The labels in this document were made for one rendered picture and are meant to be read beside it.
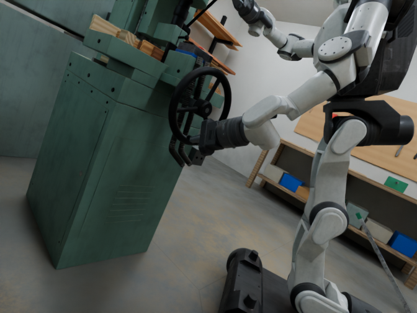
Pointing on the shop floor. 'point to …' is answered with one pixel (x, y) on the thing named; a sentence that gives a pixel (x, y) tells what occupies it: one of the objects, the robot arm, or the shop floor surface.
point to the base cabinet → (101, 176)
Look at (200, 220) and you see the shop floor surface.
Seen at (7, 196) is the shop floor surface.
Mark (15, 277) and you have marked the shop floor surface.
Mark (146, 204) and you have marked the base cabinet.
